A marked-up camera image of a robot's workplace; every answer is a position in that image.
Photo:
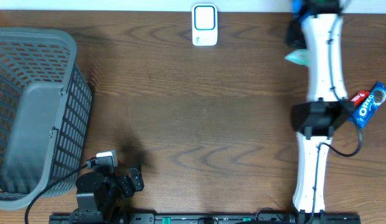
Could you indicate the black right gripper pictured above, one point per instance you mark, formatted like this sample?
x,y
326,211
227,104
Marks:
x,y
291,38

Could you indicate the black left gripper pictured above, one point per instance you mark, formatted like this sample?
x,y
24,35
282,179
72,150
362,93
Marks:
x,y
128,189

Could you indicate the white teal wet wipes pack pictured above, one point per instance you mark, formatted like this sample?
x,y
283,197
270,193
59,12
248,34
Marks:
x,y
299,57

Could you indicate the red Nescafe stick sachet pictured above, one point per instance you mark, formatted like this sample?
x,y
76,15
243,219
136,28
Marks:
x,y
360,97

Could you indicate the blue Oreo cookie pack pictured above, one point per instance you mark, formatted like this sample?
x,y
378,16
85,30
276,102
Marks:
x,y
362,115

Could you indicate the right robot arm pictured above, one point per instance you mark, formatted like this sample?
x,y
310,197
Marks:
x,y
317,26

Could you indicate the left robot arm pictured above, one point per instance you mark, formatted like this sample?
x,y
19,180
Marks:
x,y
100,192

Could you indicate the white barcode scanner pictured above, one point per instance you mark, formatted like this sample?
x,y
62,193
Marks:
x,y
204,25

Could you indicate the grey plastic shopping basket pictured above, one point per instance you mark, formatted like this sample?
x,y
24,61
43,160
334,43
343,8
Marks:
x,y
45,106

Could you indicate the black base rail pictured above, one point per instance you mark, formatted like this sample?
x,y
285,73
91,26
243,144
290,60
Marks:
x,y
266,216

